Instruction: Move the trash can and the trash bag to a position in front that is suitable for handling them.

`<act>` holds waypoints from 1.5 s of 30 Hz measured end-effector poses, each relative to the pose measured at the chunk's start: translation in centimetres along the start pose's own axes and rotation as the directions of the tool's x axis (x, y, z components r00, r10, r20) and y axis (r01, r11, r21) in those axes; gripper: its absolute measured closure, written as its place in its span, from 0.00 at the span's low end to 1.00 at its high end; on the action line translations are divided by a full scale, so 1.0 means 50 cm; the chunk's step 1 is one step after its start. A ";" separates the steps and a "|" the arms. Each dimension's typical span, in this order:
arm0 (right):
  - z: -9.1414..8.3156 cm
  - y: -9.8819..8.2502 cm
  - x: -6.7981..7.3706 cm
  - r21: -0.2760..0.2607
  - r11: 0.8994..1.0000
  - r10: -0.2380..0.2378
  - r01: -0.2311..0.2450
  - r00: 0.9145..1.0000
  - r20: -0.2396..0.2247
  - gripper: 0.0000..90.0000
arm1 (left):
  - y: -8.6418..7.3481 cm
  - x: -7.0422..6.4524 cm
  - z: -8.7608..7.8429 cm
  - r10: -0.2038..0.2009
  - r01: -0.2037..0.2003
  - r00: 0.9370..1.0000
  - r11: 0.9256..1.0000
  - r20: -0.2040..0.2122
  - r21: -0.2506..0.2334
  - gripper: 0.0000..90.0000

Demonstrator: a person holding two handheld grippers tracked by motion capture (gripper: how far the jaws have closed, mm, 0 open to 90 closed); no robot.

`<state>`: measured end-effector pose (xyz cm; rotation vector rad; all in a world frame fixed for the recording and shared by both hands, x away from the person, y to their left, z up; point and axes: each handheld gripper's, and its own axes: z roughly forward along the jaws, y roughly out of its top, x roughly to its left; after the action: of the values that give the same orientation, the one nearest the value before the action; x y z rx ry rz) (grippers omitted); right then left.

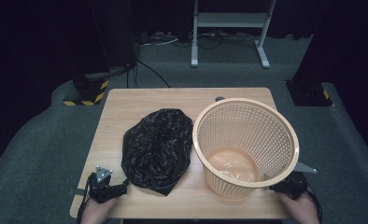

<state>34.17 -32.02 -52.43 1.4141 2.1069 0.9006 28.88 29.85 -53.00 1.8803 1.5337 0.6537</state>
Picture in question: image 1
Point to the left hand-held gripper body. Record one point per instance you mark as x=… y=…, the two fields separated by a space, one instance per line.
x=99 y=186

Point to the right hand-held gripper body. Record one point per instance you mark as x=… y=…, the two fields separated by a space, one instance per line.
x=295 y=185

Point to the black plastic garbage bag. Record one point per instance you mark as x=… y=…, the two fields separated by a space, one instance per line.
x=157 y=149

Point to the beige plastic mesh basket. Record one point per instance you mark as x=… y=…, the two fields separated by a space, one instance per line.
x=244 y=130

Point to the person's right hand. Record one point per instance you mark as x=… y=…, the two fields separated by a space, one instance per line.
x=300 y=210

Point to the person's left hand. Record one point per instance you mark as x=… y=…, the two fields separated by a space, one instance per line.
x=96 y=213

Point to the grey tape strip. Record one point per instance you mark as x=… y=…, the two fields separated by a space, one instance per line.
x=78 y=192

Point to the black yellow striped stand base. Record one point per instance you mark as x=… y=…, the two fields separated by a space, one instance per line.
x=309 y=93
x=90 y=91

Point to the grey table grommet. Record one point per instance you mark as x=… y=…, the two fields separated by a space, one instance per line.
x=219 y=99

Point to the white metal stand frame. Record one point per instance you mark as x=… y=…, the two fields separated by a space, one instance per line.
x=230 y=20

